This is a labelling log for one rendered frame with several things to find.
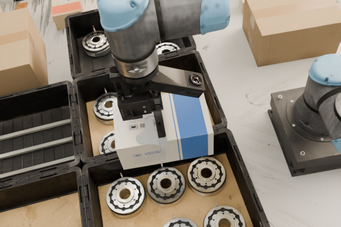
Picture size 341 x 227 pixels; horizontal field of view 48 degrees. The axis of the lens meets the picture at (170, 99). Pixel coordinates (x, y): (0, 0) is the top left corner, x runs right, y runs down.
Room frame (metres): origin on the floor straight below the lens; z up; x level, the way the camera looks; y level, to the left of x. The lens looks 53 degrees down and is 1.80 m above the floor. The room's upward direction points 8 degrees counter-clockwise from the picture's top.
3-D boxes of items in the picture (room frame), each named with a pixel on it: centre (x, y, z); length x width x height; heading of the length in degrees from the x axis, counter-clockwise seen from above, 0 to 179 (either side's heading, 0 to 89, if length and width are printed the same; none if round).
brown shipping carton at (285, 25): (1.03, -0.48, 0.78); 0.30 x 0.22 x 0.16; 92
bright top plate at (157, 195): (0.43, 0.04, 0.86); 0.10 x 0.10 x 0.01
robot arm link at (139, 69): (0.46, 0.05, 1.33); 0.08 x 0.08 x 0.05
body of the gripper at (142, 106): (0.46, 0.05, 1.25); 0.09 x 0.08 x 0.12; 92
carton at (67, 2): (1.37, 0.38, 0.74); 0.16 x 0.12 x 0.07; 5
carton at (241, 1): (1.24, -0.47, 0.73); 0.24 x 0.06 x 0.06; 89
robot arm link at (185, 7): (0.48, -0.05, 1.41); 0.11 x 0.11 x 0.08; 1
